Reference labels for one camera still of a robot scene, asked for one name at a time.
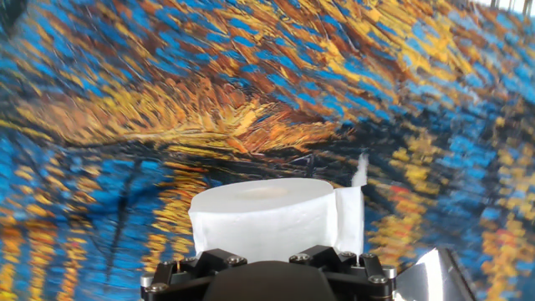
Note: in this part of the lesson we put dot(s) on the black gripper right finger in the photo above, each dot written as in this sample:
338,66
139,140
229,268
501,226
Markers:
363,280

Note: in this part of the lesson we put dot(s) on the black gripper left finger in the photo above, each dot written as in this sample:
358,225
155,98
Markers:
175,280

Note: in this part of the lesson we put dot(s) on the white toilet paper roll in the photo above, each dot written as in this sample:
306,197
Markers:
267,226

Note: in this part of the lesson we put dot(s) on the green striped flat box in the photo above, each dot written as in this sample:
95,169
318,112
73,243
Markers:
426,276

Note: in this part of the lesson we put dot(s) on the starry night painting tablecloth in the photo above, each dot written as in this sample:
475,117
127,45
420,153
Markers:
251,83

